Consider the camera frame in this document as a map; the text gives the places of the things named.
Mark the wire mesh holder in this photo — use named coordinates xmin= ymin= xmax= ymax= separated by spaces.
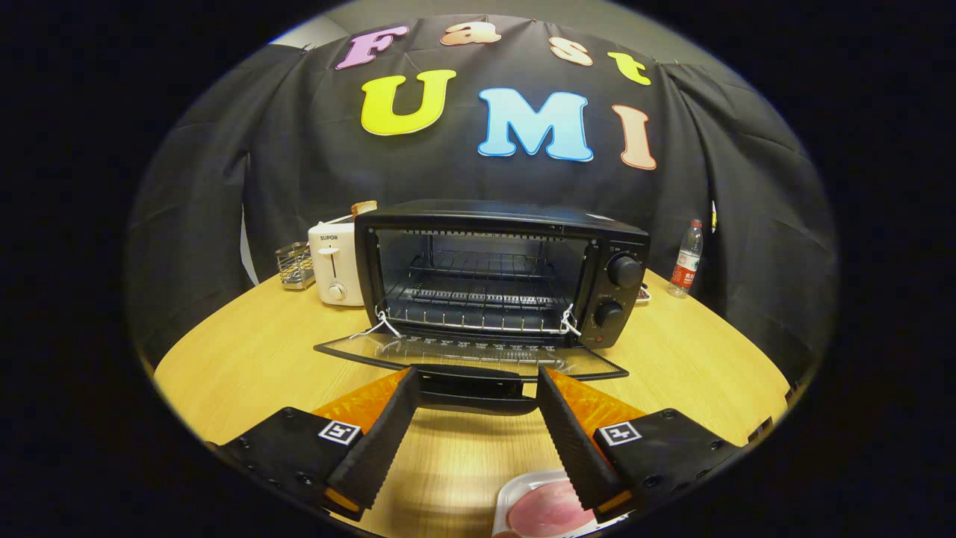
xmin=275 ymin=241 xmax=316 ymax=291

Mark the metal oven rack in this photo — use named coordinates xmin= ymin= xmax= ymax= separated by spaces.
xmin=382 ymin=250 xmax=582 ymax=336

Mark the clear water bottle red label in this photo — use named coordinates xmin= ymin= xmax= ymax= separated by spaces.
xmin=668 ymin=219 xmax=704 ymax=299

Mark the black toaster oven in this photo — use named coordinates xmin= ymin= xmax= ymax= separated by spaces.
xmin=314 ymin=199 xmax=651 ymax=417

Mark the pink meat slice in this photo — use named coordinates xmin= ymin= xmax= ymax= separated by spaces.
xmin=508 ymin=482 xmax=598 ymax=538

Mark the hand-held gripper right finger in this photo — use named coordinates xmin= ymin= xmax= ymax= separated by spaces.
xmin=536 ymin=365 xmax=748 ymax=525

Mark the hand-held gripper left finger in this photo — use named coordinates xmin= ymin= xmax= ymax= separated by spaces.
xmin=213 ymin=366 xmax=422 ymax=523

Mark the white pop-up toaster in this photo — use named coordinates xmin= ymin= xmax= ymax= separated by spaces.
xmin=308 ymin=221 xmax=367 ymax=307

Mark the white food tray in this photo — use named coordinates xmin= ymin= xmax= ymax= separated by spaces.
xmin=493 ymin=469 xmax=636 ymax=538

